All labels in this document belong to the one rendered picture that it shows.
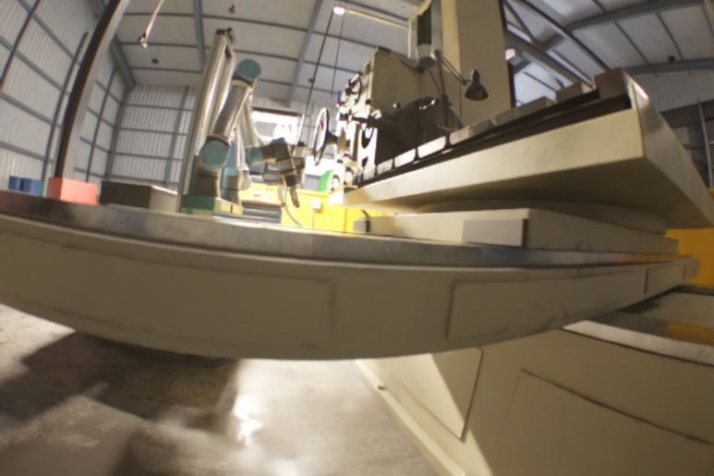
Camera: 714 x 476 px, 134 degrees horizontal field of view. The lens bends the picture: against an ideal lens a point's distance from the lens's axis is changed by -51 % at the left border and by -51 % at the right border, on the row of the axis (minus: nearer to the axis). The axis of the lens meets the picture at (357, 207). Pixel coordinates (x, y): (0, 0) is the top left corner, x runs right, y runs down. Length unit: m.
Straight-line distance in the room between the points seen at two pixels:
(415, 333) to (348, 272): 0.11
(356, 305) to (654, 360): 0.51
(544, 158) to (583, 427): 0.52
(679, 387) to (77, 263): 0.82
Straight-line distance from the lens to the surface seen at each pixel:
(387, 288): 0.33
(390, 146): 1.29
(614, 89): 0.50
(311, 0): 11.30
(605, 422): 0.68
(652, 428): 0.65
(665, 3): 11.79
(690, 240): 2.98
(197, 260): 0.30
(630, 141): 0.43
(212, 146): 1.28
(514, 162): 0.54
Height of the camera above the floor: 0.74
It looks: 4 degrees up
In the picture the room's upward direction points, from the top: 6 degrees clockwise
